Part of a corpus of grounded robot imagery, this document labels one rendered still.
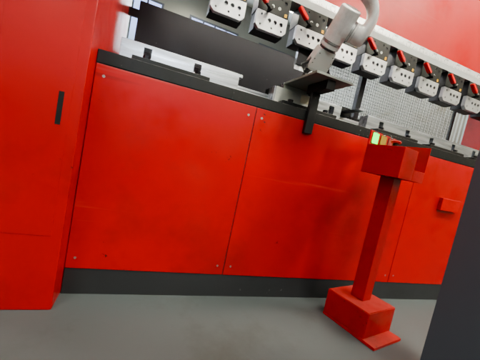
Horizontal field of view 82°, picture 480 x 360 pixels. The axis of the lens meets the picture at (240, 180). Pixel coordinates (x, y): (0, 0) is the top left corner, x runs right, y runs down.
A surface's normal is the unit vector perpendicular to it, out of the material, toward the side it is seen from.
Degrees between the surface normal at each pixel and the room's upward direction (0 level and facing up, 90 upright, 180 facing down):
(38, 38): 90
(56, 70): 90
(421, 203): 90
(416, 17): 90
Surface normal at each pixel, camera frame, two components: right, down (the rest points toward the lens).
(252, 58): 0.32, 0.15
